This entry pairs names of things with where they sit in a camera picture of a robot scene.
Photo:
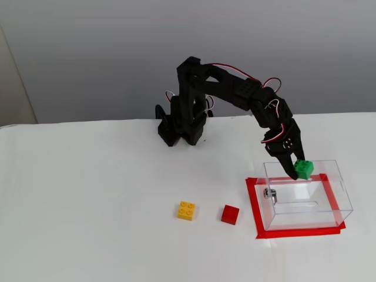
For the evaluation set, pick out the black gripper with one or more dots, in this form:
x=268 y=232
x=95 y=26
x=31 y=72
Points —
x=279 y=145

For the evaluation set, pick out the green lego brick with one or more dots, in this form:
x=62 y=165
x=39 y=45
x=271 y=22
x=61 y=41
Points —
x=304 y=169

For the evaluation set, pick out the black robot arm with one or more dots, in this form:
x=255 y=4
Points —
x=223 y=85

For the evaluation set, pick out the silver metal box lock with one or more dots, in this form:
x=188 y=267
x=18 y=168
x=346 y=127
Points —
x=269 y=194

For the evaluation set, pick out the transparent plastic box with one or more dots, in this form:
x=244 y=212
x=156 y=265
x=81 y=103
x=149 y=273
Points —
x=305 y=217

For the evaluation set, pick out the red lego brick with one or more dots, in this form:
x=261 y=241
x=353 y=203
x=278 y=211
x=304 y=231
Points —
x=230 y=215

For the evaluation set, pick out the yellow lego brick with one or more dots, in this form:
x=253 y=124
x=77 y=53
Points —
x=187 y=211

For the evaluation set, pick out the black table clamp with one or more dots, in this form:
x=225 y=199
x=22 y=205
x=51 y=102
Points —
x=160 y=113

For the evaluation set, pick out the red tape frame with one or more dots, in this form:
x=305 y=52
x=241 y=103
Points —
x=252 y=202

